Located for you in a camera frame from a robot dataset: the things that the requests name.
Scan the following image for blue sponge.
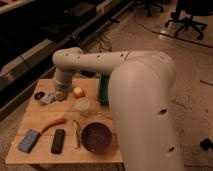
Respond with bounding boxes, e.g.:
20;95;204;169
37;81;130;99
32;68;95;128
17;129;41;153

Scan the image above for tangled floor cables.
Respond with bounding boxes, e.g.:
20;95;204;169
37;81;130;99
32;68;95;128
94;33;116;54

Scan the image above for yellow banana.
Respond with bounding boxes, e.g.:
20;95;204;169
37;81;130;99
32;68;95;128
73;120;81;149

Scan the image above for black shelf device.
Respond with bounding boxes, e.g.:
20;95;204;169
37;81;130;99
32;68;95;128
64;2;96;18

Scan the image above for green plastic tray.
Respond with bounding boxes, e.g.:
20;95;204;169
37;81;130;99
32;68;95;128
97;75;109;106

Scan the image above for orange apple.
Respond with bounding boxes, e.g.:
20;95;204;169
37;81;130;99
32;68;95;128
73;87;85;98

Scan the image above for grey blue towel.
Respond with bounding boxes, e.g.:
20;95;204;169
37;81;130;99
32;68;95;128
40;91;55;105

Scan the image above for metal tin can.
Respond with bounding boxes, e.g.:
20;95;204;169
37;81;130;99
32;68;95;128
34;91;45;104

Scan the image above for purple bowl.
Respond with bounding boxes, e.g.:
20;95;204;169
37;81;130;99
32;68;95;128
81;122;112;154

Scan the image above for black rectangular remote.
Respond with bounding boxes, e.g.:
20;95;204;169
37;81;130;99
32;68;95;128
51;129;65;154

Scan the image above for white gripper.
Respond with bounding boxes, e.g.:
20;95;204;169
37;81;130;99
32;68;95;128
53;78;71;101

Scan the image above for white cup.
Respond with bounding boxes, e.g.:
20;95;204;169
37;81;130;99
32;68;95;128
75;97;90;115

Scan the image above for wooden table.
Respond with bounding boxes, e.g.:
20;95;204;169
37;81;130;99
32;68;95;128
6;78;122;164

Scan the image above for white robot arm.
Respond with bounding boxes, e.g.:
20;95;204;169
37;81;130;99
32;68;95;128
52;47;185;171

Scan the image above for black office chair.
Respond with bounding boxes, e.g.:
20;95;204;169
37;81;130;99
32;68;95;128
164;0;213;40

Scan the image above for orange carrot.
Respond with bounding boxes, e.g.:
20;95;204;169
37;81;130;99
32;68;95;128
40;118;67;134

